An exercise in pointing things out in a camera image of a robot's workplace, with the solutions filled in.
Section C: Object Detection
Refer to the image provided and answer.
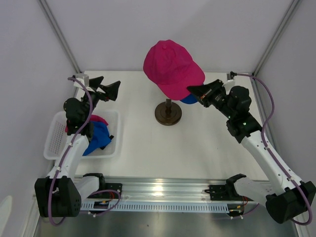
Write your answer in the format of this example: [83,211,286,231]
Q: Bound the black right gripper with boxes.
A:
[187,79,235,119]

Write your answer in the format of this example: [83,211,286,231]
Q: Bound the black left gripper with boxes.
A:
[80,77,119,121]

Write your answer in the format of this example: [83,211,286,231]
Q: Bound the blue cap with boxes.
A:
[180,94,198,105]
[83,121,114,156]

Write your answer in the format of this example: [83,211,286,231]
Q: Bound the pink cap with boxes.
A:
[143,39,205,101]
[65,115,109,136]

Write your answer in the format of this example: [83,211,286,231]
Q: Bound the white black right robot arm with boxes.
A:
[187,79,316,225]

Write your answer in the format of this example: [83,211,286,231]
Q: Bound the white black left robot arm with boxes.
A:
[35,74,121,226]

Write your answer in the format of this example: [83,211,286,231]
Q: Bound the dark brown round stand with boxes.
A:
[155,99,182,126]

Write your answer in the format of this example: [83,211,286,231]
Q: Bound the white plastic basket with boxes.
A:
[43,110,120,160]

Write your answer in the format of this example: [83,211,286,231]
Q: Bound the left aluminium corner profile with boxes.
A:
[37,0,81,73]

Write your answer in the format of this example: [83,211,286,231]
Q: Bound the aluminium corner profile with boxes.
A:
[252,0,303,76]
[37,0,81,73]

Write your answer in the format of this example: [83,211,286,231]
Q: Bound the right aluminium corner profile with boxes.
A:
[252,0,303,76]

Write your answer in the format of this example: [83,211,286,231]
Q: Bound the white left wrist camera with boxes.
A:
[73,73,90,89]

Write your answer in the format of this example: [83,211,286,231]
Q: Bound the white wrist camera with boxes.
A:
[73,73,90,89]
[224,71,237,87]

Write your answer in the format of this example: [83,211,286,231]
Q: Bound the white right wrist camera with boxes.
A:
[224,71,237,87]

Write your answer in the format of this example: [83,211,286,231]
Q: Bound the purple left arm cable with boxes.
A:
[48,76,121,227]

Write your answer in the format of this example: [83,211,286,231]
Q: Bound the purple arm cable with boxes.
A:
[48,76,121,227]
[234,72,313,227]

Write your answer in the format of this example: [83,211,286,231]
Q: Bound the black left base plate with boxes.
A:
[97,183,123,199]

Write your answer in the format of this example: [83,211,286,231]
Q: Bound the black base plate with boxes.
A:
[97,183,123,199]
[203,185,239,201]

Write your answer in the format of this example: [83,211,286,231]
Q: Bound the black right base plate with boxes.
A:
[203,185,239,201]

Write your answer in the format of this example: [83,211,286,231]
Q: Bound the aluminium mounting rail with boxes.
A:
[32,174,277,204]

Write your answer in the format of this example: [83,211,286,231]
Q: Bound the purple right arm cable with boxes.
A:
[234,72,313,227]

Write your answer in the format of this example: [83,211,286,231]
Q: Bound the white slotted cable duct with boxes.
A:
[80,201,229,213]

